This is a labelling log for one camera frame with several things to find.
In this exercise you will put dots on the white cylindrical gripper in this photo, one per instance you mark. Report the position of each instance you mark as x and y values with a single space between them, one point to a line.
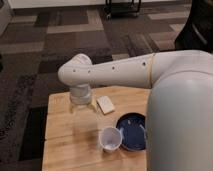
81 95

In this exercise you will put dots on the beige sponge block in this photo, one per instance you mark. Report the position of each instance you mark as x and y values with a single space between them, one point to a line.
105 104

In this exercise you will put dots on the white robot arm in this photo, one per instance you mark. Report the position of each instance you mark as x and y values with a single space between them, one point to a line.
179 116

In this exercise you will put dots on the dark office chair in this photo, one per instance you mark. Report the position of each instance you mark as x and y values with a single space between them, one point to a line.
197 33

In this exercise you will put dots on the black wheeled cart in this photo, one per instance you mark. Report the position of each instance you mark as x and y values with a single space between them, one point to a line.
116 9

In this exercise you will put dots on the white ceramic cup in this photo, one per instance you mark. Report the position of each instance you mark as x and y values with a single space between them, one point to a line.
110 139

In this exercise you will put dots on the dark blue plate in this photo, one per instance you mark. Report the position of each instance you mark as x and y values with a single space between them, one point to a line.
132 128

